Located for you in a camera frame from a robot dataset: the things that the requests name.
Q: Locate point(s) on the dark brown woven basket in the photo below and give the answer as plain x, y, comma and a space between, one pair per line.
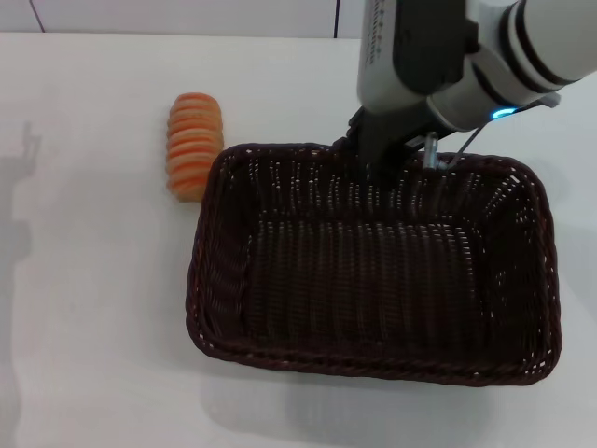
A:
364, 280

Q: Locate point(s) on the silver metal pin connector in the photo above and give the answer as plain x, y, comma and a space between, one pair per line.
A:
432, 149

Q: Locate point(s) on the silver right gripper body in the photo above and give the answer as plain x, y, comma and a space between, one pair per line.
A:
378, 60

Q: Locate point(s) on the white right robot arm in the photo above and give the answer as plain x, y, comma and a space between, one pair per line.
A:
522, 42

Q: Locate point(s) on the orange striped bread roll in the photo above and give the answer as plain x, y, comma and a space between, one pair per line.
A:
193, 144

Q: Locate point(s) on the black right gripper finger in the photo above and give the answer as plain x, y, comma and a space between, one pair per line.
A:
344, 144
380, 140

